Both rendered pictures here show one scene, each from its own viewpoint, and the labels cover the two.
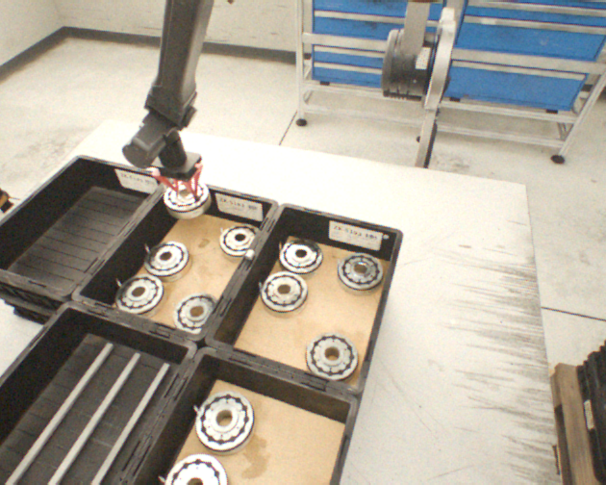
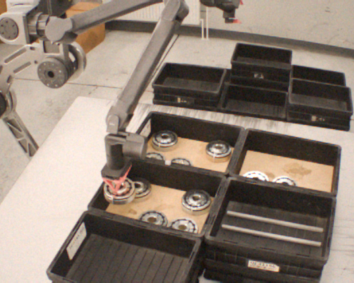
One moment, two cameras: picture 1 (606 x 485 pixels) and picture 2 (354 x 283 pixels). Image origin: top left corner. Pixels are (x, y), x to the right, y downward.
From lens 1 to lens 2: 1.58 m
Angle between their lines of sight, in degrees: 63
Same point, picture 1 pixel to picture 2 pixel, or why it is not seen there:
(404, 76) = (71, 69)
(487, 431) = not seen: hidden behind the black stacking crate
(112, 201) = (79, 273)
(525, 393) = (212, 118)
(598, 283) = not seen: hidden behind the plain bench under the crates
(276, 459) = (266, 170)
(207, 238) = (127, 210)
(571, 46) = not seen: outside the picture
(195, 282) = (167, 211)
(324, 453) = (260, 155)
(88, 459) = (278, 232)
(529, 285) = (153, 106)
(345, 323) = (195, 149)
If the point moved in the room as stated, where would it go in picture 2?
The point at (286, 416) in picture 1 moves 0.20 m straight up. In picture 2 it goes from (247, 168) to (251, 125)
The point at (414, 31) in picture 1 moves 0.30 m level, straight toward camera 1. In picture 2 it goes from (65, 48) to (136, 51)
